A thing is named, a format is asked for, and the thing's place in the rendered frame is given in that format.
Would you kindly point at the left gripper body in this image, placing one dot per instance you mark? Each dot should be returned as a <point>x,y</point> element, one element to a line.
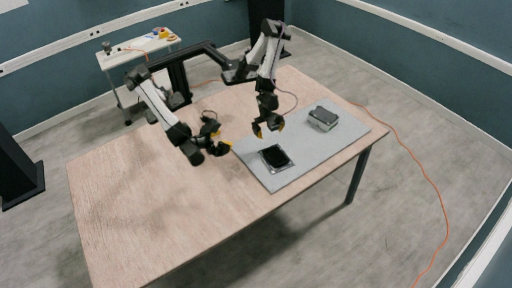
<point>264,113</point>

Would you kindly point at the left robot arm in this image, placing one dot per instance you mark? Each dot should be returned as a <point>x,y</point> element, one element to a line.
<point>250,64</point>

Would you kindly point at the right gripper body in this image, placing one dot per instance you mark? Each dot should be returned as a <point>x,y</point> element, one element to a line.
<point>220,150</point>

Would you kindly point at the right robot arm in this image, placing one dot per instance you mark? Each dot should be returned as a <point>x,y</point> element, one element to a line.
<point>159,109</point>

